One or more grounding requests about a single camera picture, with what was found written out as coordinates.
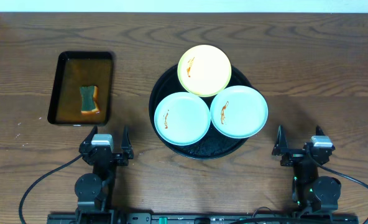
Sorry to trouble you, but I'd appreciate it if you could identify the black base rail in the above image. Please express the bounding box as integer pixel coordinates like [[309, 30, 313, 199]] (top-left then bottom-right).
[[47, 213, 359, 224]]

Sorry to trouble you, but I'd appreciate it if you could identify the green yellow sponge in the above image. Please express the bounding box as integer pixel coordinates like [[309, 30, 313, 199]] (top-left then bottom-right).
[[80, 85, 100, 115]]

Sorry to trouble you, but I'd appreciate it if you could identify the black round tray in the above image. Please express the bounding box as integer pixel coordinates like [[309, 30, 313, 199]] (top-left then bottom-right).
[[149, 65, 247, 160]]

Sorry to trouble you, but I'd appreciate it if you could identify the black rectangular water tray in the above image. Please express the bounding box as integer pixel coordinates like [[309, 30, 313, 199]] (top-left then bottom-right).
[[47, 51, 114, 126]]

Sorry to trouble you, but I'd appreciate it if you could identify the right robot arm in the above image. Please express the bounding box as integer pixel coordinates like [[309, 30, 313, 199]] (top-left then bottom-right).
[[272, 125, 341, 218]]

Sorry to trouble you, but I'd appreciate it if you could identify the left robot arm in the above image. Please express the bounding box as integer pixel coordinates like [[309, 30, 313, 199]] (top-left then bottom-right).
[[75, 126, 134, 223]]

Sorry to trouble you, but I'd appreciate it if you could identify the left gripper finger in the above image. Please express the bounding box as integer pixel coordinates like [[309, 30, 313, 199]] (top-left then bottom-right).
[[81, 126, 98, 146], [121, 126, 132, 154]]

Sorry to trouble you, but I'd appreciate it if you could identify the yellow plate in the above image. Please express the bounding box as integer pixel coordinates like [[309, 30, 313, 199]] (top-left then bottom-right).
[[177, 45, 232, 97]]

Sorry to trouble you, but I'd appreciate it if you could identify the light green plate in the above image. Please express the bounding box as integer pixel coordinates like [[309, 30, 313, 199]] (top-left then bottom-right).
[[210, 85, 269, 139], [154, 92, 211, 146]]

